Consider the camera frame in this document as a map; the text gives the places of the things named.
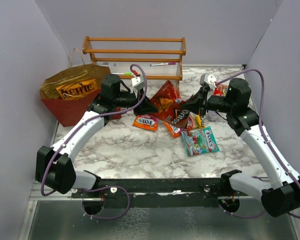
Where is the gold kettle chips bag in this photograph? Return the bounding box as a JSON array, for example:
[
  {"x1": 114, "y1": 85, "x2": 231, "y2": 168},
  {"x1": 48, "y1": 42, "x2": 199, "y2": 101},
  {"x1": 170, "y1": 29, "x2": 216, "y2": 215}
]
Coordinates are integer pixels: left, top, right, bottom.
[{"x1": 40, "y1": 68, "x2": 88, "y2": 99}]

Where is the teal Fox's mint candy bag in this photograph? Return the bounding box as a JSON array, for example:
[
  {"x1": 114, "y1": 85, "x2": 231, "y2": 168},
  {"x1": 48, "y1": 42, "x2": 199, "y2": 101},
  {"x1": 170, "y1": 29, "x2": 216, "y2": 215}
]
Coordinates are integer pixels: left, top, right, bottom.
[{"x1": 181, "y1": 126, "x2": 220, "y2": 157}]

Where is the wooden shelf rack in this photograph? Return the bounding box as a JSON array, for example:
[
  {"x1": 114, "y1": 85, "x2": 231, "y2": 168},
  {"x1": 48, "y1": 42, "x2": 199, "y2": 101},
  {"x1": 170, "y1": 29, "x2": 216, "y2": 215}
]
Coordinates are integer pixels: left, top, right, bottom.
[{"x1": 82, "y1": 36, "x2": 187, "y2": 90}]

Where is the orange Fox's candy bag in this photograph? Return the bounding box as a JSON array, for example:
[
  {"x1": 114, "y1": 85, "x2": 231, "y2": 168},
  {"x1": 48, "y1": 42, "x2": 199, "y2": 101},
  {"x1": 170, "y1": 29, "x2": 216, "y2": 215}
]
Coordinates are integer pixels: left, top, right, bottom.
[{"x1": 132, "y1": 114, "x2": 158, "y2": 131}]

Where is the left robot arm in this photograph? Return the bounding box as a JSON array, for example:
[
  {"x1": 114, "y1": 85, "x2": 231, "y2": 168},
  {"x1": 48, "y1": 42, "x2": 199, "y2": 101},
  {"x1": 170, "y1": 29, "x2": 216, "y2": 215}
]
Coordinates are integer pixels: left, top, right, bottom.
[{"x1": 35, "y1": 74, "x2": 156, "y2": 198}]

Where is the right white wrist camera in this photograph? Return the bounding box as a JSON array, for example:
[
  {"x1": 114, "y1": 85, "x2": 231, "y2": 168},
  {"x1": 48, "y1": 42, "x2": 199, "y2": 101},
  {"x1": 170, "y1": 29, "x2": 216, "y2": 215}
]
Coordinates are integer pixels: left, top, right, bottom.
[{"x1": 199, "y1": 72, "x2": 217, "y2": 91}]

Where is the purple marker pen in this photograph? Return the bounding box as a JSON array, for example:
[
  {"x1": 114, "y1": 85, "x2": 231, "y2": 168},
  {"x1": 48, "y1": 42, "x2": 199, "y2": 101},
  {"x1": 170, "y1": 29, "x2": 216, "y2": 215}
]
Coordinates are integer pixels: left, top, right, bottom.
[{"x1": 149, "y1": 62, "x2": 177, "y2": 67}]

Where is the yellow M&M's packet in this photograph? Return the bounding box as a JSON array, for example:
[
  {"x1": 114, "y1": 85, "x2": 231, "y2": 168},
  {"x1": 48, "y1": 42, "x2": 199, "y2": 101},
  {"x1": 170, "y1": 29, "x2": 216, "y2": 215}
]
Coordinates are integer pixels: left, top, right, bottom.
[{"x1": 195, "y1": 115, "x2": 206, "y2": 129}]

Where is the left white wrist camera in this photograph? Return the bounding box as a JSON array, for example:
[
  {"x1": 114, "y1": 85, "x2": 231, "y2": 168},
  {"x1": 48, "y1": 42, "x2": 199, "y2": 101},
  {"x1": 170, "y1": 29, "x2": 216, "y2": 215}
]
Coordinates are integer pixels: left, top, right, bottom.
[{"x1": 131, "y1": 76, "x2": 145, "y2": 96}]

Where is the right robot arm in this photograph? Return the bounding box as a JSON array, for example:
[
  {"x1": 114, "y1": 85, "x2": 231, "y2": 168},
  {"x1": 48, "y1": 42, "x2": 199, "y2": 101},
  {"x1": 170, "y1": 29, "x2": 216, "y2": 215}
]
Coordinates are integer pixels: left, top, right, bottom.
[{"x1": 181, "y1": 78, "x2": 300, "y2": 217}]

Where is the orange honey dijon chips bag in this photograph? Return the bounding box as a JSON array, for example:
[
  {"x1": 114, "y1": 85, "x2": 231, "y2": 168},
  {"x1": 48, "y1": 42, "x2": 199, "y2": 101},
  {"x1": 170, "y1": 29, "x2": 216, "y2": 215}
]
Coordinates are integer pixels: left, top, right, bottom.
[{"x1": 56, "y1": 77, "x2": 98, "y2": 100}]

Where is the red Doritos bag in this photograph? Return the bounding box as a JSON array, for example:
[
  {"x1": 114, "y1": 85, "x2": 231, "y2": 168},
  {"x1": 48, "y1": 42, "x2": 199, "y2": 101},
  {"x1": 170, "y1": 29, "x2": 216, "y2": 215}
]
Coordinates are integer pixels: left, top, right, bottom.
[{"x1": 150, "y1": 80, "x2": 190, "y2": 129}]

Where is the small red snack bag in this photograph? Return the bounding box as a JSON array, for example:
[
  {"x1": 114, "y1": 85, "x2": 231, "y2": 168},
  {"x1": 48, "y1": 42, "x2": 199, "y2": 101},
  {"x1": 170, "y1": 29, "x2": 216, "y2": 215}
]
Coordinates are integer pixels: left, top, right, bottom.
[{"x1": 213, "y1": 84, "x2": 228, "y2": 97}]

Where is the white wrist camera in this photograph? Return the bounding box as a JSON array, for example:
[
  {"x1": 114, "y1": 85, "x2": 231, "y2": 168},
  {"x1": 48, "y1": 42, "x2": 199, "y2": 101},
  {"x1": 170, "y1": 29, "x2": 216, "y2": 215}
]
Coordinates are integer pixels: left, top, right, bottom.
[
  {"x1": 131, "y1": 76, "x2": 145, "y2": 96},
  {"x1": 199, "y1": 72, "x2": 217, "y2": 91}
]

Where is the red paper bag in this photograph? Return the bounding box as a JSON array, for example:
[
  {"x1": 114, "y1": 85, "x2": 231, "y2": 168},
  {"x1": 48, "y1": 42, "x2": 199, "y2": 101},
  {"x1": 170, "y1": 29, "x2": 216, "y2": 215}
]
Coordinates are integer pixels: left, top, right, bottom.
[{"x1": 39, "y1": 62, "x2": 111, "y2": 127}]

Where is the small grey cup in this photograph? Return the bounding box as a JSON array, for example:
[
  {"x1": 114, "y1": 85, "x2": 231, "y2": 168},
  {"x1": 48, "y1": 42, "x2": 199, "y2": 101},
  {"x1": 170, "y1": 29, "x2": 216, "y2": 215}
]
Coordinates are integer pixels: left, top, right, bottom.
[{"x1": 205, "y1": 110, "x2": 219, "y2": 122}]

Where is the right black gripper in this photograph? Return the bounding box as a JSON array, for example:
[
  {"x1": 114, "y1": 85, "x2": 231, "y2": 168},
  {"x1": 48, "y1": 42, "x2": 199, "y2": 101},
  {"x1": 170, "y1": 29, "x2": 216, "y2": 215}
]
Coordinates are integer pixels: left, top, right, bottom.
[{"x1": 180, "y1": 86, "x2": 235, "y2": 117}]

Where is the Fox's fruits candy bag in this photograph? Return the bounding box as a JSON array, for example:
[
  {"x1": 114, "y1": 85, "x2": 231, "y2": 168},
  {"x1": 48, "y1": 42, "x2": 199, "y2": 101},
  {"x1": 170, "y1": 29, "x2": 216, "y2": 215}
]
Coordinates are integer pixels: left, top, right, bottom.
[{"x1": 163, "y1": 115, "x2": 198, "y2": 138}]

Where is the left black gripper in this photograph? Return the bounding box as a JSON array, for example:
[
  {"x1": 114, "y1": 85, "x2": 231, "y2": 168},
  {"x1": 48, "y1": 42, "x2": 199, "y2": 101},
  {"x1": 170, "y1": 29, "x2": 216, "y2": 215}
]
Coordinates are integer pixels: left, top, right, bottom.
[{"x1": 113, "y1": 87, "x2": 159, "y2": 117}]

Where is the green marker pen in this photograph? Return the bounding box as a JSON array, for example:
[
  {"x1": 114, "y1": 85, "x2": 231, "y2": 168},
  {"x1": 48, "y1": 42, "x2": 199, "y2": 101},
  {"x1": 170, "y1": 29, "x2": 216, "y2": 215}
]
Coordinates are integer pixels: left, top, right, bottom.
[{"x1": 112, "y1": 72, "x2": 133, "y2": 76}]

